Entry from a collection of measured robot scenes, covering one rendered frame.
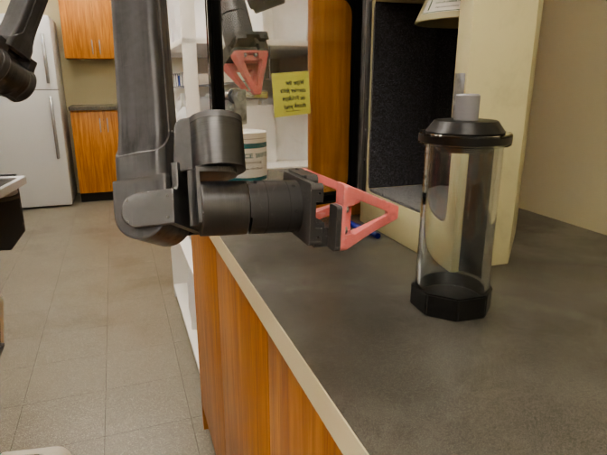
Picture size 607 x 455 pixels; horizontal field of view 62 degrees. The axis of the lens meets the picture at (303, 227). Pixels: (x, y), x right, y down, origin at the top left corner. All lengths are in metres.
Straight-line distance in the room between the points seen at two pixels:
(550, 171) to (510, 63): 0.49
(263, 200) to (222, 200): 0.04
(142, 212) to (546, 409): 0.42
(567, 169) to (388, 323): 0.69
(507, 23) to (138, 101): 0.51
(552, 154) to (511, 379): 0.77
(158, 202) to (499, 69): 0.51
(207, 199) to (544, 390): 0.37
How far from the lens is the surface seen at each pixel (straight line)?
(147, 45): 0.60
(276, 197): 0.52
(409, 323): 0.64
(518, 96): 0.83
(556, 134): 1.25
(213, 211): 0.51
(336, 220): 0.50
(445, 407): 0.51
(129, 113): 0.58
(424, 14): 0.90
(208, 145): 0.53
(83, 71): 6.18
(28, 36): 1.25
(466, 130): 0.61
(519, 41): 0.82
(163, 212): 0.52
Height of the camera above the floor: 1.22
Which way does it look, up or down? 16 degrees down
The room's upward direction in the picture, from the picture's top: straight up
